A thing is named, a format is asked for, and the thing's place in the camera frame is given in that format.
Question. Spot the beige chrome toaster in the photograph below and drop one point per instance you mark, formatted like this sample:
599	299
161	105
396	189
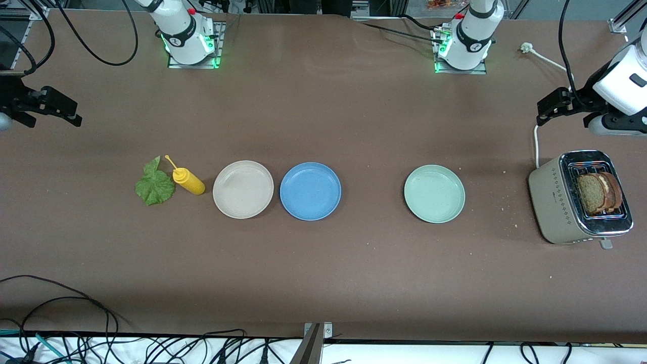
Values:
553	202

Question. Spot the light green round plate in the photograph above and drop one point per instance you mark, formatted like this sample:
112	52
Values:
434	193

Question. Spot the green lettuce leaf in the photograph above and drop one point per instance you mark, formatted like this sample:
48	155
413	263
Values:
154	187

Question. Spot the grey aluminium profile bar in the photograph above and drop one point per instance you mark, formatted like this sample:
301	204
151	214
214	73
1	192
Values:
308	351

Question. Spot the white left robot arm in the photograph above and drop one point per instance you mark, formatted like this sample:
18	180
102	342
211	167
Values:
472	35

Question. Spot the beige round plate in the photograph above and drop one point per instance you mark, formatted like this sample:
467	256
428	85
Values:
242	189

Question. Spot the metal corner bracket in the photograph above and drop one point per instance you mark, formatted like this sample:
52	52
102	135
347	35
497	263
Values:
327	331

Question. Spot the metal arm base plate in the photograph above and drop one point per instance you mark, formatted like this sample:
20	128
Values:
221	50
460	72

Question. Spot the blue round plate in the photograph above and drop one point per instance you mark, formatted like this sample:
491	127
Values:
310	191

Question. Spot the yellow mustard squeeze bottle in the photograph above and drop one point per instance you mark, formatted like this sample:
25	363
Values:
189	183

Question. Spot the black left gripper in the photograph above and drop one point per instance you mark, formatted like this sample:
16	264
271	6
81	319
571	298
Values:
581	99

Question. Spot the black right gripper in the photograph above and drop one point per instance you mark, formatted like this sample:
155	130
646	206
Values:
11	94

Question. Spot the brown bread slice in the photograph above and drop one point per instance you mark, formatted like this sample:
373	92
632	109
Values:
589	194
615	189

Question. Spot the orange snack pack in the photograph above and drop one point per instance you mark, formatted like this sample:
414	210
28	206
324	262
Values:
440	4

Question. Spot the aluminium frame rail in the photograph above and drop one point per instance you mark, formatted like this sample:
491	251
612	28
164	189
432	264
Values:
40	14
19	50
617	25

